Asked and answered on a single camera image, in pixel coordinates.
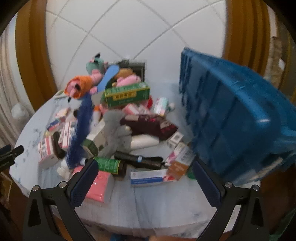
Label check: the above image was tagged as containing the blue and white medicine box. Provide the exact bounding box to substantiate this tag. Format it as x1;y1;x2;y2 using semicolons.
130;169;176;188

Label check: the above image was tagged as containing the white box with green end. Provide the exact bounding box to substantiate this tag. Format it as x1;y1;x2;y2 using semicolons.
81;120;107;158

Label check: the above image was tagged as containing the orange plush puppet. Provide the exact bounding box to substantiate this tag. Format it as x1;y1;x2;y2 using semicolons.
64;75;93;103

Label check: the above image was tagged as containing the blue and red small box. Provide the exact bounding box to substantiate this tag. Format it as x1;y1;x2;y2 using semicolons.
46;118;63;131

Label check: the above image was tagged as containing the blue shoe insole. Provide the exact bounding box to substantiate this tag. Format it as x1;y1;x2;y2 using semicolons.
97;64;119;93

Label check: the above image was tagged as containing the orange and white toy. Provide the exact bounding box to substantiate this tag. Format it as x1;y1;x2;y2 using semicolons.
94;104;103;121

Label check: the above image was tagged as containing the pink plush pig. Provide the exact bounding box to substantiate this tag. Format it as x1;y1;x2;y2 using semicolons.
116;74;142;87

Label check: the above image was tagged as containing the red and white box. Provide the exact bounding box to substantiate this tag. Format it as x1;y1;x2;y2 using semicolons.
38;136;59;168

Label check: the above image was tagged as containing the pink and mint box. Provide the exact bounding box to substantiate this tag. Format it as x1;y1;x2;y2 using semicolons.
154;97;169;116

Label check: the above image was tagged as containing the pink and white flat box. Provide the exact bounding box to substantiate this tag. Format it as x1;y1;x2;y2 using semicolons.
122;104;153;116

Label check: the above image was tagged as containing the orange and white box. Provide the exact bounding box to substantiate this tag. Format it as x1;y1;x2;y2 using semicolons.
166;146;197;181

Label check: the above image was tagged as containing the small pink box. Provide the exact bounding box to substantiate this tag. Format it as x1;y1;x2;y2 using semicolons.
54;107;71;118

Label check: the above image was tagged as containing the green cardboard box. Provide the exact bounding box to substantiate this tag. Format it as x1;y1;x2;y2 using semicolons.
104;82;151;109

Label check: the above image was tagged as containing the blue plastic crate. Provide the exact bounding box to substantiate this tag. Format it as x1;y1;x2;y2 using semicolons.
179;47;296;186

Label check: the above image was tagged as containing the green jar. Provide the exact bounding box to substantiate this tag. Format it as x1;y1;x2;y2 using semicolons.
94;156;127;178

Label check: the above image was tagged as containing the pink packet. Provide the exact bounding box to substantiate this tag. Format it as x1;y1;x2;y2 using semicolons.
72;166;115;204

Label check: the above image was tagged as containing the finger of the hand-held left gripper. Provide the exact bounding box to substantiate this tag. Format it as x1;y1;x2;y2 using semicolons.
0;156;17;172
0;145;24;159

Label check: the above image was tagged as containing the white plastic bag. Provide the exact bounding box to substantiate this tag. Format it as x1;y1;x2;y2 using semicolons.
11;103;28;119

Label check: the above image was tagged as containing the white box with code print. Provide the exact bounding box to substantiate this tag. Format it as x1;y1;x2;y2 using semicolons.
167;132;184;149

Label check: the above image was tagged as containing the small white bottle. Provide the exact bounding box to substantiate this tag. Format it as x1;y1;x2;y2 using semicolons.
57;160;70;176

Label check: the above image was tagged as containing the dark maroon box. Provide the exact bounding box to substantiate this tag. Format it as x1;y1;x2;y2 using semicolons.
120;114;178;141

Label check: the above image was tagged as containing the grey plush toy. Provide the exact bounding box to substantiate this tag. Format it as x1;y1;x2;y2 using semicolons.
102;110;132;158

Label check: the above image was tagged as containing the black flashlight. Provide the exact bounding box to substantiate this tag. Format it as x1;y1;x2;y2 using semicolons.
114;151;168;169

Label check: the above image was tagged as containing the white curtain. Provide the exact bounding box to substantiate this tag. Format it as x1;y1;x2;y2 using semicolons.
0;35;26;142

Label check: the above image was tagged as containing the teal and pink plush mouse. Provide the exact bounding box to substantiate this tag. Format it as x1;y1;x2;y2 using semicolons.
86;53;109;94

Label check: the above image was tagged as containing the dark brown bottle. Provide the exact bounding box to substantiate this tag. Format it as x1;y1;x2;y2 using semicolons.
52;132;66;159

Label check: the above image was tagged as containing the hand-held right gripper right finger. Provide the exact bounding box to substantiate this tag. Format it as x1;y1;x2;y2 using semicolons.
192;159;270;241

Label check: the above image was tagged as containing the brown wooden frame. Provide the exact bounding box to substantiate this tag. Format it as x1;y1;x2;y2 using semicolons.
225;0;274;77
16;0;57;103

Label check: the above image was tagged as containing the dark open box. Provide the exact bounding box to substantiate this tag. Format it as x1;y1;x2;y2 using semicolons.
111;60;147;82

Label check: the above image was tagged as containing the brown plush toy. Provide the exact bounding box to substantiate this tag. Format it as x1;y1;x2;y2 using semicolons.
114;68;133;78

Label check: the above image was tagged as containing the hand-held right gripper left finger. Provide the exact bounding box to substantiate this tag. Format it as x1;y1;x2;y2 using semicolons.
22;159;100;241

